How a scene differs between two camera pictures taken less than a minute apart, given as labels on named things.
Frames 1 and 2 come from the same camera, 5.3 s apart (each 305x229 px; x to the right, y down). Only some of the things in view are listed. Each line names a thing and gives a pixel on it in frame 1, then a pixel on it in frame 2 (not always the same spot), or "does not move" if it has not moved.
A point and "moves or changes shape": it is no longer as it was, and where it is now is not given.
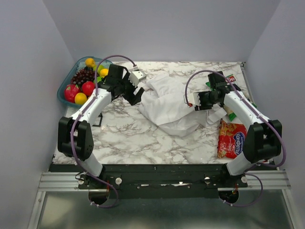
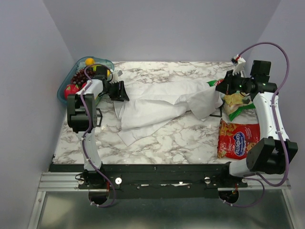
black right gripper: [202, 106] to [226, 87]
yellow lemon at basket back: [90, 62] does not move
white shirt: [164, 104] moves or changes shape
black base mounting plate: [162, 182] does not move
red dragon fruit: [69, 92] does not move
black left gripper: [131, 98] to [120, 94]
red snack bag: [231, 139] does not move
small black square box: [100, 115] does not move
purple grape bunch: [86, 74] does not move
